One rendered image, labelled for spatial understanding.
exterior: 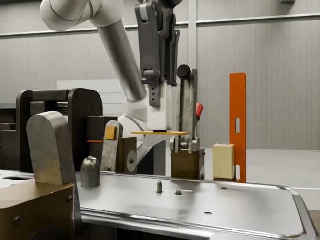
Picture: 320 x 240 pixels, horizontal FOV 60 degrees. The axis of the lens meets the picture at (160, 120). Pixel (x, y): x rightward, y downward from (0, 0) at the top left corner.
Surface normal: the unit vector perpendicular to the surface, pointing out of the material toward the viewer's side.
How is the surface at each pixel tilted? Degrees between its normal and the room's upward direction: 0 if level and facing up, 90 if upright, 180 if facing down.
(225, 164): 90
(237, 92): 90
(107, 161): 78
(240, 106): 90
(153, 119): 89
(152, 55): 99
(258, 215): 0
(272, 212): 0
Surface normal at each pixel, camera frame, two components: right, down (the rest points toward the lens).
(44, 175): -0.36, 0.21
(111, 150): -0.36, -0.21
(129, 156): 0.93, 0.00
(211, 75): -0.18, 0.00
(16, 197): 0.00, -1.00
